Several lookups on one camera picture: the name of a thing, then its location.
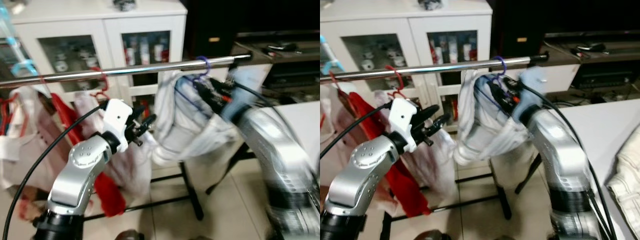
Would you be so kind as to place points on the plain white t-shirt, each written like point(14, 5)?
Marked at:
point(132, 170)
point(440, 172)

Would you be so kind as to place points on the cream denim jeans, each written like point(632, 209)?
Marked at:
point(627, 180)

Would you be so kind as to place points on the grey robot right leg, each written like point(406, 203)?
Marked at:
point(505, 238)
point(200, 238)

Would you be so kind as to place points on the black tall cabinet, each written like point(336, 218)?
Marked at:
point(215, 20)
point(520, 20)

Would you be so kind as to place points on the purple clothes hanger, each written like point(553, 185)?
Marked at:
point(504, 65)
point(208, 66)

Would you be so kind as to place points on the pale thin garment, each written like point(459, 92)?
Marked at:
point(30, 165)
point(327, 125)

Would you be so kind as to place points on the red printed t-shirt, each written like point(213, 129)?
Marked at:
point(107, 195)
point(360, 112)

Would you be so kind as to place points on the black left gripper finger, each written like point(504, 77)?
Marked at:
point(439, 125)
point(149, 121)
point(430, 112)
point(138, 113)

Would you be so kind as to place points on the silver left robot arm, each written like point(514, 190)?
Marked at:
point(75, 180)
point(350, 200)

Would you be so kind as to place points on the red plastic hanger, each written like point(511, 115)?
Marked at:
point(334, 82)
point(5, 117)
point(105, 82)
point(402, 82)

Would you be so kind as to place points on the dark wooden desk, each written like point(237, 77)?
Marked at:
point(300, 59)
point(625, 56)

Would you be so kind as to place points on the cyan plastic hanger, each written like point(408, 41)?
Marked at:
point(22, 66)
point(331, 67)

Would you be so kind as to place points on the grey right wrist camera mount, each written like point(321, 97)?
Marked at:
point(532, 87)
point(245, 87)

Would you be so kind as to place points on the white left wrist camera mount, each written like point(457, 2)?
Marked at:
point(402, 117)
point(117, 117)

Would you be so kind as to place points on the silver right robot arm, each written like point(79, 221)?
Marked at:
point(560, 160)
point(280, 160)

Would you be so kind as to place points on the black electronic device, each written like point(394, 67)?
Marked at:
point(295, 75)
point(605, 75)

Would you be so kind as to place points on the white hooded jacket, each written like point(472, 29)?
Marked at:
point(480, 135)
point(175, 130)

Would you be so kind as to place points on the small dark grey object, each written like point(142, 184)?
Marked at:
point(431, 4)
point(125, 4)

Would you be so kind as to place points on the steel clothes rail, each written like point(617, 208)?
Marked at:
point(425, 69)
point(125, 70)

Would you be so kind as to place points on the black clothes rack frame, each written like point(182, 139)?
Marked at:
point(192, 195)
point(501, 195)

